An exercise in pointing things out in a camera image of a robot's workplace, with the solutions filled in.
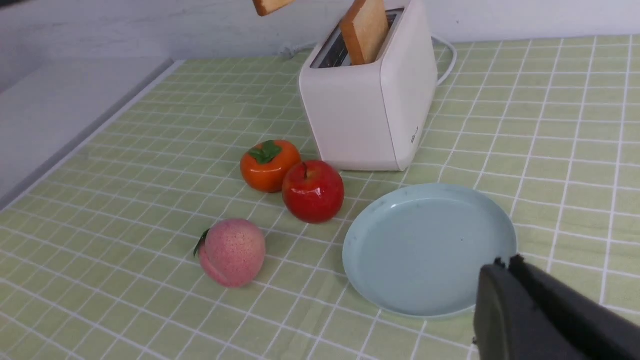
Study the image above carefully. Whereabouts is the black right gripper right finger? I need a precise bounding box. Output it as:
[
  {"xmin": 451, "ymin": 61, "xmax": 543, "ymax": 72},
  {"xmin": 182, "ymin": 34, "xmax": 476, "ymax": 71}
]
[{"xmin": 508, "ymin": 255, "xmax": 639, "ymax": 360}]

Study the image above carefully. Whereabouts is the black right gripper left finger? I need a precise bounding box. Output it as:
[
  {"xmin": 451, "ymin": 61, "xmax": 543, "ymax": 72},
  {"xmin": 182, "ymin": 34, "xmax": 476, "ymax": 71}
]
[{"xmin": 473, "ymin": 264, "xmax": 587, "ymax": 360}]

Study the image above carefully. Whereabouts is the light blue plate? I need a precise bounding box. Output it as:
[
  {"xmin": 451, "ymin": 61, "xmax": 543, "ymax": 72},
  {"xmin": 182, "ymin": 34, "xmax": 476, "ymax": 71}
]
[{"xmin": 342, "ymin": 183, "xmax": 518, "ymax": 319}]

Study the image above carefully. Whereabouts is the toast slice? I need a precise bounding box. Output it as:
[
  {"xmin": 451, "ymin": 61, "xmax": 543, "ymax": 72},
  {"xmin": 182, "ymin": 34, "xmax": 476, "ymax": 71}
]
[
  {"xmin": 339, "ymin": 0, "xmax": 390, "ymax": 66},
  {"xmin": 253, "ymin": 0, "xmax": 295, "ymax": 18}
]

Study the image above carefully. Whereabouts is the white two-slot toaster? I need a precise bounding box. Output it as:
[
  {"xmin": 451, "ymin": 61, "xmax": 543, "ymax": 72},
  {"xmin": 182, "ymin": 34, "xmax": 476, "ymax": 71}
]
[{"xmin": 298, "ymin": 0, "xmax": 439, "ymax": 172}]

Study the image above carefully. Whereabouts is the red apple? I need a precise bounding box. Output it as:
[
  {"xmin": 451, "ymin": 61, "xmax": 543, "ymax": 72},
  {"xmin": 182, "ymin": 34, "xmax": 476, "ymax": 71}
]
[{"xmin": 282, "ymin": 160, "xmax": 345, "ymax": 224}]

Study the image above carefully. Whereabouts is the pink peach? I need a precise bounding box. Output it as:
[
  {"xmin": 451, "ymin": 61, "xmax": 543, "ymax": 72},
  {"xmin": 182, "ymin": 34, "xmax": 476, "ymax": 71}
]
[{"xmin": 193, "ymin": 218, "xmax": 266, "ymax": 289}]

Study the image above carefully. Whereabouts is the orange persimmon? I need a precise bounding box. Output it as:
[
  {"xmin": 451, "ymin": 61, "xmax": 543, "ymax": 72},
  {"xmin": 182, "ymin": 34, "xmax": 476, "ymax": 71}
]
[{"xmin": 240, "ymin": 139, "xmax": 302, "ymax": 193}]

